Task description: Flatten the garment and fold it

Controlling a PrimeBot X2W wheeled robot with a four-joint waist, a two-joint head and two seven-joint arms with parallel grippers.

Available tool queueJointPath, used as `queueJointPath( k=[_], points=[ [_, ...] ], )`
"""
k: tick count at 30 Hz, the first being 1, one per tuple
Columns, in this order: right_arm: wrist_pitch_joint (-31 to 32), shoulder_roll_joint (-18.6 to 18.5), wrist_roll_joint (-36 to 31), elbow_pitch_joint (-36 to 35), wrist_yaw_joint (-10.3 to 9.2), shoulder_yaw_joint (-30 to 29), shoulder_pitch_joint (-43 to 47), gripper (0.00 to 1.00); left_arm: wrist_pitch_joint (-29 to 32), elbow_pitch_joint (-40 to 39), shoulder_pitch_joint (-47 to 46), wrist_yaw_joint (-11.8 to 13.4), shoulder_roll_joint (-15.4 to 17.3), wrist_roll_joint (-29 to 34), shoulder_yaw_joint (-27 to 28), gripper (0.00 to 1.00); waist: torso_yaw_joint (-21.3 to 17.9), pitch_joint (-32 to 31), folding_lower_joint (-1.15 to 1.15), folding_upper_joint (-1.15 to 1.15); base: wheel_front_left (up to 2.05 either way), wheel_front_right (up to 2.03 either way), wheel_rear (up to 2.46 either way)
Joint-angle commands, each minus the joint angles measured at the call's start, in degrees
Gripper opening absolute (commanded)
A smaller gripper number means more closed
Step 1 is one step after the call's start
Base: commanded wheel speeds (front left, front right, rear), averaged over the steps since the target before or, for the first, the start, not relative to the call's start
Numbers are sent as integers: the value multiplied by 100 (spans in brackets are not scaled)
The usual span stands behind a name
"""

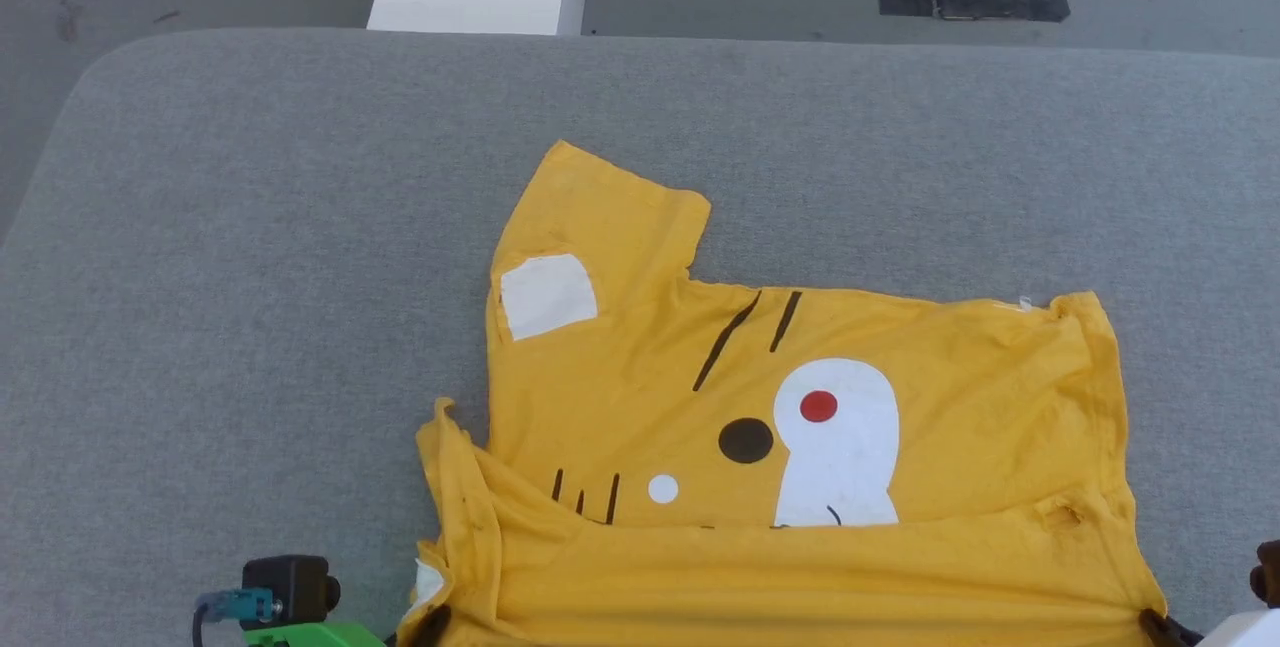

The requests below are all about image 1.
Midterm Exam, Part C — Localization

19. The left teal plug black cable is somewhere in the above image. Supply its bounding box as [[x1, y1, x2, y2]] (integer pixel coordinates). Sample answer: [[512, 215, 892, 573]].
[[192, 588, 278, 647]]

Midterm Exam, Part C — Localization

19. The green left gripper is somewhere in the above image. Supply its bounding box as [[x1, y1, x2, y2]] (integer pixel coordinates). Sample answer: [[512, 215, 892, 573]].
[[243, 607, 453, 647]]

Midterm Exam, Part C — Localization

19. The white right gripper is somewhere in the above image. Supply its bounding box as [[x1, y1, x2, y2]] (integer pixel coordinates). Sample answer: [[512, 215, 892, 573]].
[[1139, 608, 1280, 647]]

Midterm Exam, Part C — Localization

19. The yellow tiger print t-shirt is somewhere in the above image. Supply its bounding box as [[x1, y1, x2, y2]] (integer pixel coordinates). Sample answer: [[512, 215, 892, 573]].
[[397, 139, 1169, 647]]

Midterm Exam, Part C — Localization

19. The grey fabric sofa seat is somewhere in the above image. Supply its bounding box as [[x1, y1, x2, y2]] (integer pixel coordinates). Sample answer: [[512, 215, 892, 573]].
[[0, 27, 1280, 647]]

